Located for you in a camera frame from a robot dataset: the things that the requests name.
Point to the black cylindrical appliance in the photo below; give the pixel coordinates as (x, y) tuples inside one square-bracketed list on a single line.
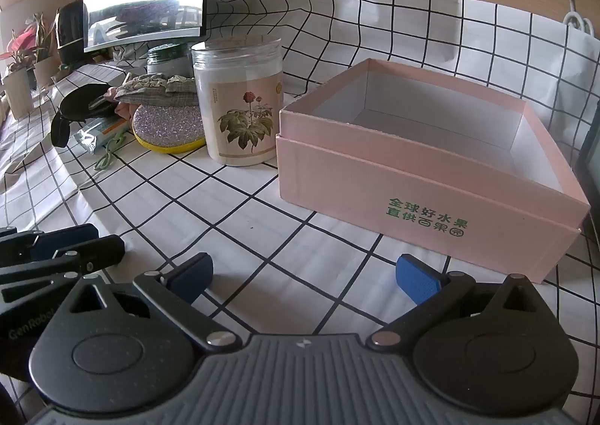
[(70, 31)]

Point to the tall clear jar flower label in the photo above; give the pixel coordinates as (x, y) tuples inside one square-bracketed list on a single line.
[(234, 92)]

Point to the white black-grid tablecloth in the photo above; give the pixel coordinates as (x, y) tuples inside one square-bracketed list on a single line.
[(328, 31)]

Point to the cloth doll with pink hair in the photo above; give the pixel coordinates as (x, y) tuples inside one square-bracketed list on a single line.
[(150, 90)]

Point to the green-leaved potted plant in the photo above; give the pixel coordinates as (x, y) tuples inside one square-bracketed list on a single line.
[(44, 69)]

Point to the glittery round yellow-edged pad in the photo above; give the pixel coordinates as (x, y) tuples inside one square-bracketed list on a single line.
[(168, 125)]

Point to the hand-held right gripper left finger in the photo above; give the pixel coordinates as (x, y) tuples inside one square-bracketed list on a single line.
[(190, 277)]

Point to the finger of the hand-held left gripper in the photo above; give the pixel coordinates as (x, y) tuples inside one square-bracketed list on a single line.
[(93, 249), (65, 240)]

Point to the white bag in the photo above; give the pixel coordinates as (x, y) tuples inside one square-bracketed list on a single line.
[(583, 59)]

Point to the pink-leaved potted plant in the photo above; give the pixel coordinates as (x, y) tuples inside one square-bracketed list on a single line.
[(16, 87)]

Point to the green-lidded glass jar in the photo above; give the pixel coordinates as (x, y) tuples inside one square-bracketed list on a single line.
[(166, 57)]

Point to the black fuzzy soft item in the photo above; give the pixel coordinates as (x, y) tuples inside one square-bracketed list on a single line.
[(84, 101)]

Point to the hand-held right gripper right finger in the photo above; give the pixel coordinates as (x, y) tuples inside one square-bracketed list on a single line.
[(417, 279)]

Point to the pink cardboard box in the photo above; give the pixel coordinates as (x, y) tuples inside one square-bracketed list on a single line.
[(375, 181)]

